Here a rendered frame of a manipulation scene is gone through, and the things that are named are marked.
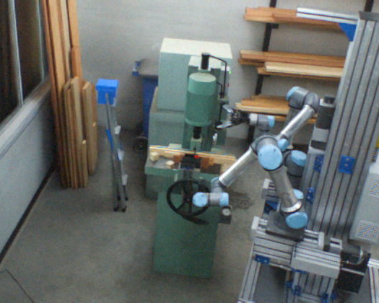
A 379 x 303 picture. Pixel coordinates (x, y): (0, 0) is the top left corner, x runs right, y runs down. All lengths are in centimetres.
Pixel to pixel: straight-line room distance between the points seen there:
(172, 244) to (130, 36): 266
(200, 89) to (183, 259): 130
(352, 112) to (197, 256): 155
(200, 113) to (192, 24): 235
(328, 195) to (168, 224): 113
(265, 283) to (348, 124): 128
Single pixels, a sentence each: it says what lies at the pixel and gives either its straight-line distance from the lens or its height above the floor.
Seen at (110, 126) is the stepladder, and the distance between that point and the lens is 384.
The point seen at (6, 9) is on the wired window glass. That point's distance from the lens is 368.
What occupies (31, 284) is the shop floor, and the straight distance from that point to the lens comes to 359.
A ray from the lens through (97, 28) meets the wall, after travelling 534.
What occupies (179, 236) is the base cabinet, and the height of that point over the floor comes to 35.
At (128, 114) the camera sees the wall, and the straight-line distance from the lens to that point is 560.
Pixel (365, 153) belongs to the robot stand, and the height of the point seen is 132.
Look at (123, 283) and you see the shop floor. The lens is 353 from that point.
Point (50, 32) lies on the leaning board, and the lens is 403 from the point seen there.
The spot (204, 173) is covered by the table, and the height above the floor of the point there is 90.
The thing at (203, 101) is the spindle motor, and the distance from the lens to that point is 294.
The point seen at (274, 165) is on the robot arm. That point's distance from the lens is 241.
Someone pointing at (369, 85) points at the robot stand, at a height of 170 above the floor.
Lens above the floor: 245
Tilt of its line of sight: 27 degrees down
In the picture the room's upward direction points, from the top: 6 degrees clockwise
